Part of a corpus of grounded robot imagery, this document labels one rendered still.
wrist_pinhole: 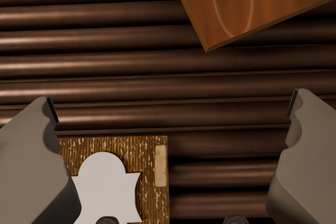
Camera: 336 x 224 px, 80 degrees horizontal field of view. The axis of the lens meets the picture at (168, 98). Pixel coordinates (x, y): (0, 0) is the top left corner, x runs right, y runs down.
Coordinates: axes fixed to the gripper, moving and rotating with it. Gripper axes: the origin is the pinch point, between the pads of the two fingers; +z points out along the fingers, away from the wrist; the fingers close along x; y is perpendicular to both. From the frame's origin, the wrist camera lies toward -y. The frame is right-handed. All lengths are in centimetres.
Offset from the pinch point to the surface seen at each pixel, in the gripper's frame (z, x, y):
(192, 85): 20.3, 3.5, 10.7
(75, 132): 18.8, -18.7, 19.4
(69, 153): 12.0, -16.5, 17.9
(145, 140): 13.2, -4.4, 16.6
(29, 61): 23.5, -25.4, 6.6
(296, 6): 15.3, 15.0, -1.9
